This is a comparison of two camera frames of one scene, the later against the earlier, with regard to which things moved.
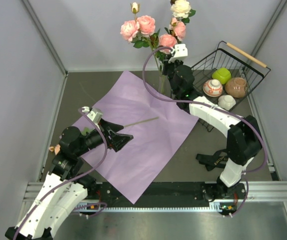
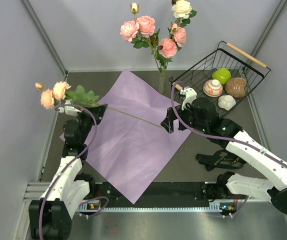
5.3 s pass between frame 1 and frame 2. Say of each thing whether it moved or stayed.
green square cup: stayed
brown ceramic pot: stayed
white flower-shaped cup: stayed
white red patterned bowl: stayed
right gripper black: moved
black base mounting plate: stayed
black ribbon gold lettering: stayed
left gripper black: moved
